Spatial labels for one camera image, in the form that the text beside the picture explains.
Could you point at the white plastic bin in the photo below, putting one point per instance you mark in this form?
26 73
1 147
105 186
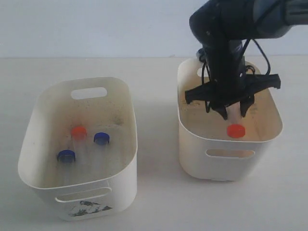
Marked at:
100 104
205 149

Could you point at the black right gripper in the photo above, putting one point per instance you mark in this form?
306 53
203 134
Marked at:
231 80

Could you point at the blue-capped tube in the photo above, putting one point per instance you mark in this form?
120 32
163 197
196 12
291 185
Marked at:
101 141
66 167

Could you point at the orange-capped tube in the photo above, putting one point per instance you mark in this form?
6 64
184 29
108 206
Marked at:
79 140
235 128

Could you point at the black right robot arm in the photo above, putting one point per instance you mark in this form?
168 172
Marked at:
224 28

